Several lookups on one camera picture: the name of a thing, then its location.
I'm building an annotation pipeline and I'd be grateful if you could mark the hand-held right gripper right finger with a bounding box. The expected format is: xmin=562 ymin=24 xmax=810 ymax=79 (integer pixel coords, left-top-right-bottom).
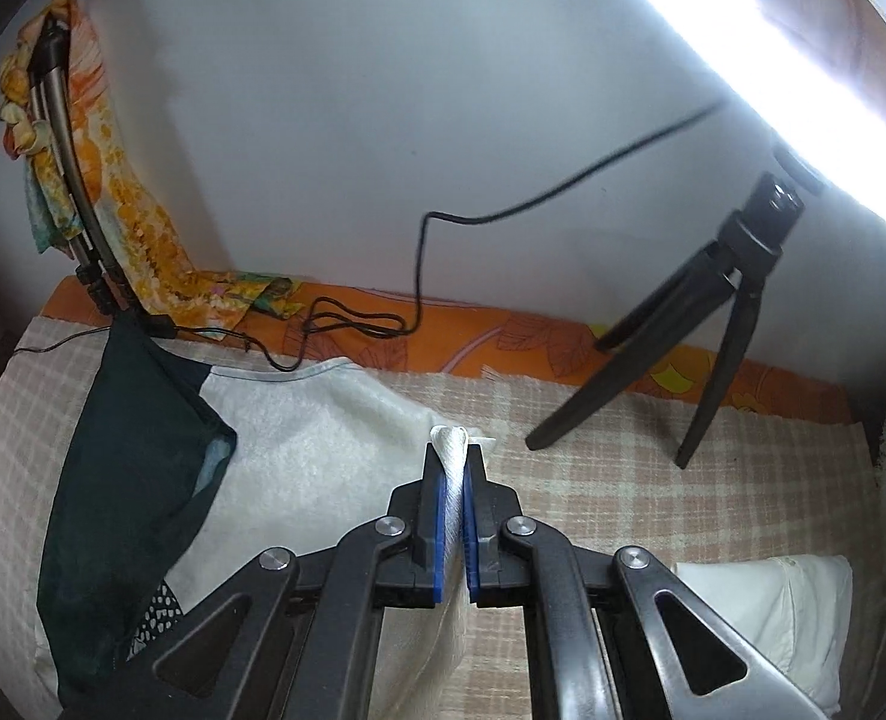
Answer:
xmin=464 ymin=444 xmax=827 ymax=720

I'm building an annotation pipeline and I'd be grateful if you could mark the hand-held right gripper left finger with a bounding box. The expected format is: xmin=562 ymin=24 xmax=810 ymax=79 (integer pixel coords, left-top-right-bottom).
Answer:
xmin=124 ymin=444 xmax=463 ymax=720

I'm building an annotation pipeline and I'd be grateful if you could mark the white textured garment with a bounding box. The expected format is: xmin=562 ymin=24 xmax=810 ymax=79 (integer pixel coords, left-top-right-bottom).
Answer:
xmin=165 ymin=358 xmax=498 ymax=720

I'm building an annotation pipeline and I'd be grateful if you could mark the dark green cloth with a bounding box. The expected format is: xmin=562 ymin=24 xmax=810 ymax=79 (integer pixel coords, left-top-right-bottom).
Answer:
xmin=36 ymin=315 xmax=238 ymax=700

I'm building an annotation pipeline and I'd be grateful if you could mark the orange floral bedsheet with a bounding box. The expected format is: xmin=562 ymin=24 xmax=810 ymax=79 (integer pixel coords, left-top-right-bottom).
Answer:
xmin=38 ymin=274 xmax=861 ymax=428

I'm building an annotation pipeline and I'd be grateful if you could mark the folded white shirt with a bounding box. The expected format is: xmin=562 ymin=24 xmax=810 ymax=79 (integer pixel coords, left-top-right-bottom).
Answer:
xmin=668 ymin=553 xmax=857 ymax=720

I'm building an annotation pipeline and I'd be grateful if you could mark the black tripod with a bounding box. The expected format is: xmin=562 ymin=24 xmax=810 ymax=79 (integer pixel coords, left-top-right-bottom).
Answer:
xmin=525 ymin=150 xmax=827 ymax=470

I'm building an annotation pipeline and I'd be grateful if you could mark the orange floral scarf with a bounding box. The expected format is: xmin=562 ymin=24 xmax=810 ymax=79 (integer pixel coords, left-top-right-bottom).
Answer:
xmin=0 ymin=0 xmax=305 ymax=332

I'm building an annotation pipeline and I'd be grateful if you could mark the black power cable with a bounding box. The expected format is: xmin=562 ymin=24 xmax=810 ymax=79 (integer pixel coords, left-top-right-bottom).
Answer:
xmin=210 ymin=101 xmax=723 ymax=374

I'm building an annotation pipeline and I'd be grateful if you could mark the thin black cable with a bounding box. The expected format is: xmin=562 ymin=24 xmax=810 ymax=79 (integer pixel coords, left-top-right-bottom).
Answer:
xmin=11 ymin=324 xmax=118 ymax=355

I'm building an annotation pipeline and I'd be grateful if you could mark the white ring light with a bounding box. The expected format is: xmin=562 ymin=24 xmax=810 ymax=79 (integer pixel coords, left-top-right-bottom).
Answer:
xmin=589 ymin=0 xmax=886 ymax=245

